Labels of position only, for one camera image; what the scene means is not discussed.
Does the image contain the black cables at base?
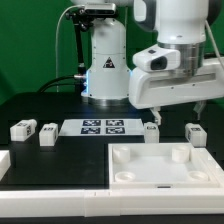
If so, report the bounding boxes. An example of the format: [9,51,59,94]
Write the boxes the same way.
[36,75,84,93]

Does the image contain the white front fence wall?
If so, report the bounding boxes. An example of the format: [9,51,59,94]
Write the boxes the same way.
[0,188,224,218]

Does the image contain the white fence piece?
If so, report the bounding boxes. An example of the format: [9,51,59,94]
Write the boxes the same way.
[199,148,224,188]
[0,150,11,180]

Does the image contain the white right fence piece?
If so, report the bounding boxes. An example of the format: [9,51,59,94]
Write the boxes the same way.
[199,148,224,188]

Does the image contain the grey camera on mount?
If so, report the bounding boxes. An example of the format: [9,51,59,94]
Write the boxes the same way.
[84,3,116,16]

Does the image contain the white sheet with markers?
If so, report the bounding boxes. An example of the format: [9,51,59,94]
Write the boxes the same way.
[59,119,144,136]

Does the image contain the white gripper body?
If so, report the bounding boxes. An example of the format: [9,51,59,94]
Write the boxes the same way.
[129,57,224,109]

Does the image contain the grey cable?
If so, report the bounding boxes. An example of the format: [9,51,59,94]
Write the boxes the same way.
[54,4,79,93]

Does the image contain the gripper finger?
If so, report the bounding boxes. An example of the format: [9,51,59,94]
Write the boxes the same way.
[150,107,162,126]
[194,101,206,119]

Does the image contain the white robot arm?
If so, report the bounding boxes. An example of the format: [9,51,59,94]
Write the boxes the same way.
[70,0,224,116]

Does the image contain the white square table top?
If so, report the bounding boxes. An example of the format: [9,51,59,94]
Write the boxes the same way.
[108,143,220,189]

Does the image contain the white left fence piece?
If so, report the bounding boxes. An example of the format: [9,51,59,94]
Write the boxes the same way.
[0,150,11,180]

